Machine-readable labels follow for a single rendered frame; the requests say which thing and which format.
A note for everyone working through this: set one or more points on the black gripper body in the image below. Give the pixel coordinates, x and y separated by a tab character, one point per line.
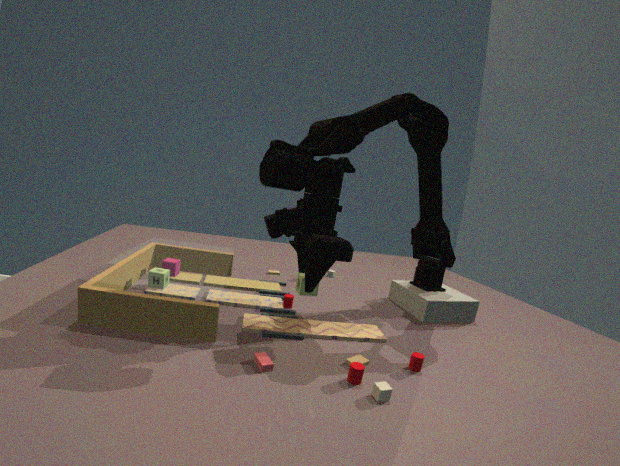
322	241

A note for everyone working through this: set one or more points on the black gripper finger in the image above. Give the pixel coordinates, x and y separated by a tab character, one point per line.
301	260
315	269

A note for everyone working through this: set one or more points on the red cylinder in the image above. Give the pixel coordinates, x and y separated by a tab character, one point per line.
287	301
356	372
416	361

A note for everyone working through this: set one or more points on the small pink block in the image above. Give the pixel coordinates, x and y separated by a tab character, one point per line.
263	362

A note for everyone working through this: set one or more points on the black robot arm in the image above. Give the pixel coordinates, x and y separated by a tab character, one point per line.
293	168

